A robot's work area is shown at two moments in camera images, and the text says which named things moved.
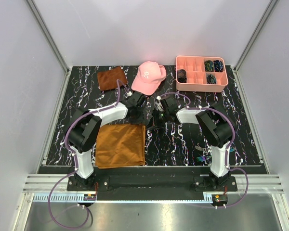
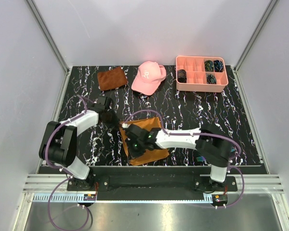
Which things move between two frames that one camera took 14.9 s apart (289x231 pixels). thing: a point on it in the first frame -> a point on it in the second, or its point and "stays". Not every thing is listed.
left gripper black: [139, 120] -> [116, 120]
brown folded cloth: [108, 80] stays
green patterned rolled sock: [209, 65] stays
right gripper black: [152, 127] -> [132, 153]
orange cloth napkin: [120, 145] -> [146, 124]
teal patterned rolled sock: [211, 79] stays
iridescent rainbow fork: [203, 158] stays
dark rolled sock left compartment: [182, 76] stays
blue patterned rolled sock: [218, 66] stays
